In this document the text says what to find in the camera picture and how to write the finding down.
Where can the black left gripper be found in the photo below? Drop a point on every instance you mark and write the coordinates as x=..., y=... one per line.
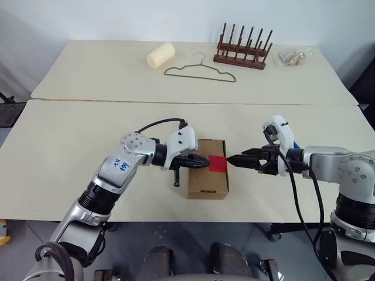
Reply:
x=183, y=161

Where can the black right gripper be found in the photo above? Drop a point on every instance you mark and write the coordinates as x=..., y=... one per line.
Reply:
x=269, y=162

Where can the red tape piece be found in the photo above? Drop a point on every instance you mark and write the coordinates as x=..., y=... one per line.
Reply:
x=218, y=164

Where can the brown cardboard box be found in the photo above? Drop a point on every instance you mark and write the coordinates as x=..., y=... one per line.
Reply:
x=206, y=184

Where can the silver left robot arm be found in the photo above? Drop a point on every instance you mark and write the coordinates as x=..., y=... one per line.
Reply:
x=123, y=167

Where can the black table leg caster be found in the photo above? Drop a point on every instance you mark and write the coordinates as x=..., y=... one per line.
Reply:
x=274, y=232

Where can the dark wooden peg rack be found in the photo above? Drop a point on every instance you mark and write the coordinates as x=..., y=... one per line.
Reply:
x=238, y=60

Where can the dark rounded shape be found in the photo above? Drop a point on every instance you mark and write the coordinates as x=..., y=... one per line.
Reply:
x=230, y=259
x=158, y=262

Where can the clear bag of small parts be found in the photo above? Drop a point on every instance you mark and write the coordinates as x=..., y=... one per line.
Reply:
x=291, y=57

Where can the cream foam cylinder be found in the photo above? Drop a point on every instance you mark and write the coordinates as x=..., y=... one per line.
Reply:
x=160, y=55

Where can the dark stand beside table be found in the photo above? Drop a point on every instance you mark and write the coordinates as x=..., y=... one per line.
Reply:
x=8, y=112

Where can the yellow and white floor object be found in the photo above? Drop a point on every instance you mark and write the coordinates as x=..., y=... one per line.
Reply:
x=3, y=234

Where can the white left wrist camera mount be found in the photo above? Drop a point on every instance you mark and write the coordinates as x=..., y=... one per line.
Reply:
x=181, y=140

